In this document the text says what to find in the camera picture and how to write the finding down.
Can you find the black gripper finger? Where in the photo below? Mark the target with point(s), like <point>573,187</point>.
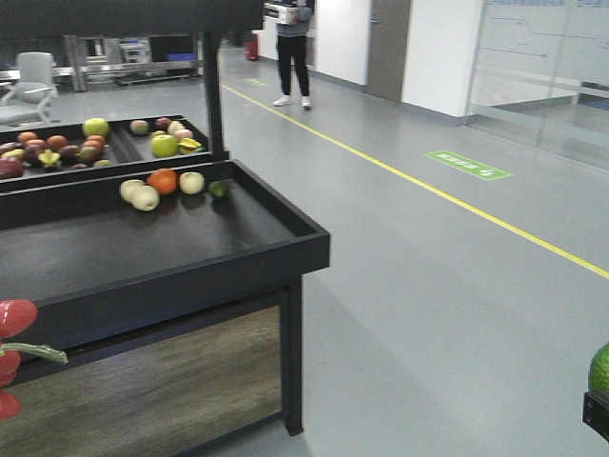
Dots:
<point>595,412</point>

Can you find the green avocado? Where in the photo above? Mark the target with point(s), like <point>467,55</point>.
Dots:
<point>598,375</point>
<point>219,190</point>

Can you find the red cherry tomato bunch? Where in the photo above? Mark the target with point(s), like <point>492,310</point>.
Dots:
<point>16,316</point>

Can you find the black fruit display stand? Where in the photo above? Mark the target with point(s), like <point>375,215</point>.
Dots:
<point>183,324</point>

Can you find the orange fruit front tray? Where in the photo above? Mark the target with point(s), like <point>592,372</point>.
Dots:
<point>165,181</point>

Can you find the pale apple front right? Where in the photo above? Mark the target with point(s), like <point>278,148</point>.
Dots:
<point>191,182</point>

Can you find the pale apple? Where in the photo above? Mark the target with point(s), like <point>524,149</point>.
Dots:
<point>145,198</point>
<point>128,187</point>
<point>191,182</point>

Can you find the pale apple front lower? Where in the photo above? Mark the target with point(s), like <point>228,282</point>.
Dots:
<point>145,198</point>

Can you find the large green apple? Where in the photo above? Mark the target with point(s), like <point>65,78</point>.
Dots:
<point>164,145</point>

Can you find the pale apple front left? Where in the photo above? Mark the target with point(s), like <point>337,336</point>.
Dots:
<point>128,187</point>

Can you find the white visitor chair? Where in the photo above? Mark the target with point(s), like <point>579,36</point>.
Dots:
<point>28,99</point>

